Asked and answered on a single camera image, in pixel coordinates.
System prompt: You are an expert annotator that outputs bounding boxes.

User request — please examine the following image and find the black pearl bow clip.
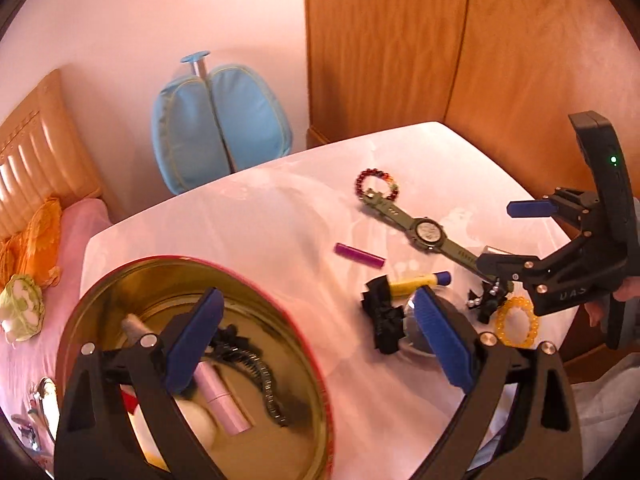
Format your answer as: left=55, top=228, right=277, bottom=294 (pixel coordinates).
left=465, top=278, right=514, bottom=325

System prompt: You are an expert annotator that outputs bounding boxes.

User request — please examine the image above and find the yellow bead bracelet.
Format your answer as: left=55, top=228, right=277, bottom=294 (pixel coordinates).
left=493, top=294, right=542, bottom=350

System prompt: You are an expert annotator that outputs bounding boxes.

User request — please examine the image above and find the black claw hair clip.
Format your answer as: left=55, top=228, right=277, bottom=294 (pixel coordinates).
left=206, top=324, right=288, bottom=427

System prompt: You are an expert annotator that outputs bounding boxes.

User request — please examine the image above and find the clear round compact case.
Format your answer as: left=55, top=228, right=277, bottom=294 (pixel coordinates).
left=400, top=290, right=460, bottom=356

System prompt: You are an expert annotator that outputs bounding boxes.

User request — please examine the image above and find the black ribbon bow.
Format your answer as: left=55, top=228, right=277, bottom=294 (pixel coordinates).
left=361, top=275, right=405, bottom=356

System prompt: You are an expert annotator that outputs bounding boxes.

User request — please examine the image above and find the round gold tin box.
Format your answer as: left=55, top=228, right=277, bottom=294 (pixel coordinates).
left=54, top=256, right=334, bottom=479

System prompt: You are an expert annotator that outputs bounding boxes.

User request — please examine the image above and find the white round jar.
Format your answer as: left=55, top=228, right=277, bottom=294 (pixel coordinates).
left=130, top=396, right=220, bottom=466

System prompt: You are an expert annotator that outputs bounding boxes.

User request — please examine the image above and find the yellow cosmetic tube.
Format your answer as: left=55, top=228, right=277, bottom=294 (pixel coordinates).
left=390, top=271, right=451, bottom=298

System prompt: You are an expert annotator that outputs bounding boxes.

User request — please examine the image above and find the green digital wristwatch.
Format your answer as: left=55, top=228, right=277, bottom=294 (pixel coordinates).
left=360, top=188, right=496, bottom=283

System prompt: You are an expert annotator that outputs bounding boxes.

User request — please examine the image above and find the purple small tube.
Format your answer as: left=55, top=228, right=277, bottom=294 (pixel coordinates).
left=334, top=243, right=385, bottom=269

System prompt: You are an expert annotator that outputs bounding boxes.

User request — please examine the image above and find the red bead bracelet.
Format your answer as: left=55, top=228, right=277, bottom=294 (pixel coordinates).
left=354, top=167, right=400, bottom=203

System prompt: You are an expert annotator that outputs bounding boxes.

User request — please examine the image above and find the blue plush hair clip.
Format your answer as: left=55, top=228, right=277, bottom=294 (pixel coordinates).
left=120, top=314, right=160, bottom=349

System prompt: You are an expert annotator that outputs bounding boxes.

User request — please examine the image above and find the red lipstick case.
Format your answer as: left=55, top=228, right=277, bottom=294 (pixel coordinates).
left=120, top=390, right=138, bottom=415

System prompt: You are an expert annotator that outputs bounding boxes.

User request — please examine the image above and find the pink lipstick tube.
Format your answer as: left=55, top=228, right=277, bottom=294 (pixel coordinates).
left=193, top=361, right=252, bottom=437

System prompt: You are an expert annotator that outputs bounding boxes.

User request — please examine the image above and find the gold tin lid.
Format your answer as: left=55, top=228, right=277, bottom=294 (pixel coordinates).
left=30, top=377, right=60, bottom=441

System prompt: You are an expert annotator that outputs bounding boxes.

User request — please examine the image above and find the wooden wardrobe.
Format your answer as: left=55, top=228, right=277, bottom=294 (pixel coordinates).
left=305, top=0, right=639, bottom=195

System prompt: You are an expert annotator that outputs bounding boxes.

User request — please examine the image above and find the pink bed sheet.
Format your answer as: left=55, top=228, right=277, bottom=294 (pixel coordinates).
left=0, top=197, right=114, bottom=470

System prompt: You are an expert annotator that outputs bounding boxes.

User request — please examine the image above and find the green cabbage plush toy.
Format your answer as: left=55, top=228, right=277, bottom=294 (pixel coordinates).
left=1, top=274, right=44, bottom=344

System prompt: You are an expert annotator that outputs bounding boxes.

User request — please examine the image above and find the orange pillow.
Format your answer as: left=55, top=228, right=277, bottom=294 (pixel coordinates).
left=1, top=196, right=62, bottom=289

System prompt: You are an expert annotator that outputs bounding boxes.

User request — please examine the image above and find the light blue chair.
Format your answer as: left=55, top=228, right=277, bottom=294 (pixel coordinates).
left=151, top=51, right=293, bottom=195

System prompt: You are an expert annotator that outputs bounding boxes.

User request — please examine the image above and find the wooden bed headboard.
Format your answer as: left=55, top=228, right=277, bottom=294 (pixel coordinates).
left=1, top=70, right=105, bottom=238

